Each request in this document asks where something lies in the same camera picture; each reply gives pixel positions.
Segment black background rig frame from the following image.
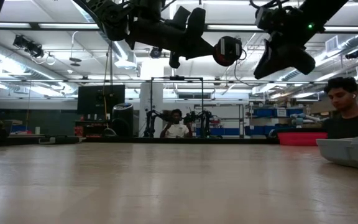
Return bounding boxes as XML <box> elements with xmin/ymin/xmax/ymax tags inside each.
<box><xmin>150</xmin><ymin>75</ymin><xmax>204</xmax><ymax>138</ymax></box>

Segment black monitor screen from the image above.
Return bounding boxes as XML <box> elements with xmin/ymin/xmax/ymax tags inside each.
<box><xmin>77</xmin><ymin>84</ymin><xmax>126</xmax><ymax>116</ymax></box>

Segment grey tool kit case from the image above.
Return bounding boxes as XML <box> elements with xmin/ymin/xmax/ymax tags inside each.
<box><xmin>315</xmin><ymin>136</ymin><xmax>358</xmax><ymax>173</ymax></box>

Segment black aluminium table frame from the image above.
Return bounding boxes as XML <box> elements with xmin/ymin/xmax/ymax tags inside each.
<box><xmin>0</xmin><ymin>135</ymin><xmax>281</xmax><ymax>148</ymax></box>

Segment white ceiling air vent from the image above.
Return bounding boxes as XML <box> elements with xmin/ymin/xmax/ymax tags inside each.
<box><xmin>325</xmin><ymin>35</ymin><xmax>339</xmax><ymax>54</ymax></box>

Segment black overhead frame beam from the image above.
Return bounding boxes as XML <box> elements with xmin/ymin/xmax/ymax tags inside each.
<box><xmin>0</xmin><ymin>21</ymin><xmax>358</xmax><ymax>34</ymax></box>

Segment red plastic bin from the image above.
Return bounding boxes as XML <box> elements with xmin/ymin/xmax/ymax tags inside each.
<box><xmin>277</xmin><ymin>131</ymin><xmax>328</xmax><ymax>147</ymax></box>

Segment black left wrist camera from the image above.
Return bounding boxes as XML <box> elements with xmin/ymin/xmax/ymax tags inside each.
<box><xmin>171</xmin><ymin>6</ymin><xmax>192</xmax><ymax>30</ymax></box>

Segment silver ceiling air duct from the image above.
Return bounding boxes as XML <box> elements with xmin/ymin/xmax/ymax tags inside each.
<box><xmin>73</xmin><ymin>0</ymin><xmax>129</xmax><ymax>60</ymax></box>

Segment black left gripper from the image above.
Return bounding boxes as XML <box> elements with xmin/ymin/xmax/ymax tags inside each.
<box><xmin>126</xmin><ymin>7</ymin><xmax>218</xmax><ymax>70</ymax></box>

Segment black wire spool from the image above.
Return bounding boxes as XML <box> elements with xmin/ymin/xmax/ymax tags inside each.
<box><xmin>213</xmin><ymin>35</ymin><xmax>244</xmax><ymax>67</ymax></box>

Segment black ceiling camera white cables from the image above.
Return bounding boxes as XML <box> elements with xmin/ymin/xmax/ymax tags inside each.
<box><xmin>12</xmin><ymin>34</ymin><xmax>55</xmax><ymax>66</ymax></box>

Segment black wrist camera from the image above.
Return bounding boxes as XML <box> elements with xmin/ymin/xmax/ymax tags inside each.
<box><xmin>171</xmin><ymin>6</ymin><xmax>192</xmax><ymax>30</ymax></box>
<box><xmin>255</xmin><ymin>6</ymin><xmax>288</xmax><ymax>34</ymax></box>

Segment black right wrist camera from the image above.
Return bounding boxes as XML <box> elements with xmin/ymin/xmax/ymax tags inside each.
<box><xmin>255</xmin><ymin>6</ymin><xmax>288</xmax><ymax>34</ymax></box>

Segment black vertical pole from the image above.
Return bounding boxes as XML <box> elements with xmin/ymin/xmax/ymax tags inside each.
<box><xmin>109</xmin><ymin>40</ymin><xmax>114</xmax><ymax>85</ymax></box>

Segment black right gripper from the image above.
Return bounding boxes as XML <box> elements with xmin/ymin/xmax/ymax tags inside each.
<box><xmin>253</xmin><ymin>30</ymin><xmax>317</xmax><ymax>80</ymax></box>

